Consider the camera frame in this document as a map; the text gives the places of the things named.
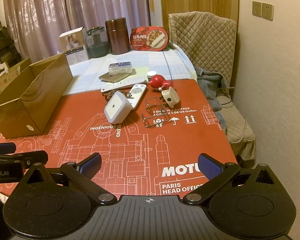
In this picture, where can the grey cloth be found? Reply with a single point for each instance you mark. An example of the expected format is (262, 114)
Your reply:
(207, 85)

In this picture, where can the pale checked cloth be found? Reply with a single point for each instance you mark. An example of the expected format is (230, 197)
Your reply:
(95, 65)

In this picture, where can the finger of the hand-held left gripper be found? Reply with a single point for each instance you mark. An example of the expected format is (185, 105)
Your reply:
(2, 147)
(27, 156)

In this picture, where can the green glass jar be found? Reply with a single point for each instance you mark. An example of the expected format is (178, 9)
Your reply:
(97, 48)

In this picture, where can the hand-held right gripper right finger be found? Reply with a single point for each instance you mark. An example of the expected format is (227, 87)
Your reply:
(210, 167)

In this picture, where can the small cardboard carton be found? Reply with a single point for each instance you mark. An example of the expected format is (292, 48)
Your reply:
(12, 73)

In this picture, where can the beige wall socket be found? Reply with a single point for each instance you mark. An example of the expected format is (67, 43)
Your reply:
(267, 11)
(256, 8)

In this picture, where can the long white remote control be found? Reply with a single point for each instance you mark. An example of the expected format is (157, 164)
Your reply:
(137, 80)

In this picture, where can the small white remote control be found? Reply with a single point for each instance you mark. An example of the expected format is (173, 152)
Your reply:
(137, 93)

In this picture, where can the red toy figurine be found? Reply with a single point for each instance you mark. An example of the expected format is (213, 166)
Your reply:
(157, 81)

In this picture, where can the pink curtain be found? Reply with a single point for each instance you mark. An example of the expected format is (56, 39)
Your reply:
(52, 10)

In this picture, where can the small white capped jar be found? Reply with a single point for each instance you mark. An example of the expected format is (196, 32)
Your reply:
(152, 74)

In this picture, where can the white square plug adapter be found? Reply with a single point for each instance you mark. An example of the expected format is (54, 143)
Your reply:
(117, 107)

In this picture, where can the black folding rack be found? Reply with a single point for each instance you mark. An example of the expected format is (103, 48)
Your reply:
(2, 42)

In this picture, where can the gold square wall panel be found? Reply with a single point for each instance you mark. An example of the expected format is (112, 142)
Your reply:
(112, 78)

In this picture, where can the brown cardboard box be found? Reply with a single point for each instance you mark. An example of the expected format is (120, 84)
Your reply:
(27, 105)

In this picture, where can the brown metal canister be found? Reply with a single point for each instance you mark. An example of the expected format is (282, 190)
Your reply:
(117, 37)

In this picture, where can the chair with quilted beige cover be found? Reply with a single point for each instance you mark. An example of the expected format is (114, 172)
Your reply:
(210, 42)

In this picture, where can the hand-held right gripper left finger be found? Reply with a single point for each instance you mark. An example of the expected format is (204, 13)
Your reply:
(92, 164)

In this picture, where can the clear toothpick box blue label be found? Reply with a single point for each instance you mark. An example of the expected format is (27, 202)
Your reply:
(120, 68)

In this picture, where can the red instant meal box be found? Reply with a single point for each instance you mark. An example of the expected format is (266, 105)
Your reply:
(148, 38)

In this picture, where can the white product box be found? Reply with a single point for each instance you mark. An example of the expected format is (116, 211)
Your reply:
(76, 51)

